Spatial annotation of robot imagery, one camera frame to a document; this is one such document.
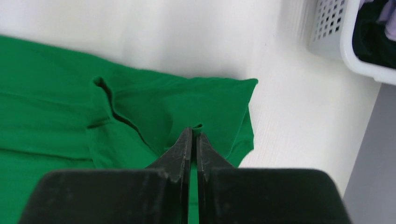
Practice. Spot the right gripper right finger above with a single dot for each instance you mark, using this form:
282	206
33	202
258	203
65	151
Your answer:
230	195

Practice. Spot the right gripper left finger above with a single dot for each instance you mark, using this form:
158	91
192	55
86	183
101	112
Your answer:
157	194

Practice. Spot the green t shirt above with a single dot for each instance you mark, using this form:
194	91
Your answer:
62	109

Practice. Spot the white plastic laundry basket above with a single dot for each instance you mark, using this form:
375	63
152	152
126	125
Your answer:
331	38

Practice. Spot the black t shirt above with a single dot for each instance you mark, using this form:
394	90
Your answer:
369	41

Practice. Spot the lilac t shirt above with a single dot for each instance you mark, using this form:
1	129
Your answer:
387	16

